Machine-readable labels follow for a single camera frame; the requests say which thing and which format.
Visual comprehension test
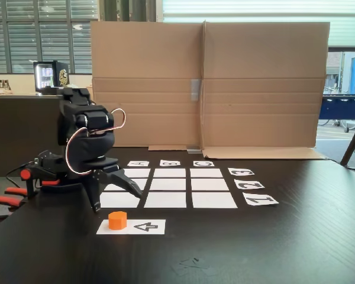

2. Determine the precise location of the white grid sheet, black tape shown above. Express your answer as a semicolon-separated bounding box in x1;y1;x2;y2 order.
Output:
91;167;238;209

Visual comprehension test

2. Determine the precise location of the white arrow paper sheet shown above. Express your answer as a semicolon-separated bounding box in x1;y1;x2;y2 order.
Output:
96;218;166;236

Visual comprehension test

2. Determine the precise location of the dark counter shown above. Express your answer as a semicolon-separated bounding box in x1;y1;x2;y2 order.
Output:
0;93;92;178

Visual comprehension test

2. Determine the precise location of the black mini fridge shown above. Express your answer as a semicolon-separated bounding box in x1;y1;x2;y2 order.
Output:
33;60;69;95

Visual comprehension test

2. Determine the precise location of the black orange clamp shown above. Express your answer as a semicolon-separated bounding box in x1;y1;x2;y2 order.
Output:
0;168;62;222

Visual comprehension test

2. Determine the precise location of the brown cardboard screen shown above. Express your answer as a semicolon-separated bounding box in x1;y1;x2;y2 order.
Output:
201;20;331;160
90;20;206;151

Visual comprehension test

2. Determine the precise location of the bottle carrier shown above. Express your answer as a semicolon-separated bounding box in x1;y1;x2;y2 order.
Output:
0;78;13;95

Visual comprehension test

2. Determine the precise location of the grey tape strip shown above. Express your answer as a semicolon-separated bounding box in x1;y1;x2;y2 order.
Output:
186;79;202;154

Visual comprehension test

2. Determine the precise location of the paper label number 3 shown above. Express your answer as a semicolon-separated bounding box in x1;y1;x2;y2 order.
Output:
227;167;255;177

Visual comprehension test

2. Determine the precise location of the paper label number 2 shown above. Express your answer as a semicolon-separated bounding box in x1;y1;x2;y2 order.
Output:
234;179;266;190

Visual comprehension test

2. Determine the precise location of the paper label number 1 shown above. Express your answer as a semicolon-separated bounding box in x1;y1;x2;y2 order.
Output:
242;195;279;206

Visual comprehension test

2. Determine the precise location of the dark slanted stand leg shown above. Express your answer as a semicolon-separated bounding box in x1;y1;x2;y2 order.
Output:
340;103;355;166

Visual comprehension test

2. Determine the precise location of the red white servo cable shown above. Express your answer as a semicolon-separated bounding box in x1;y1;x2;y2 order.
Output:
64;108;127;176

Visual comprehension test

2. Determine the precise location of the black power cable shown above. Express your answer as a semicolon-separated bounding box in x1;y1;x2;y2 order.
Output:
5;161;38;190

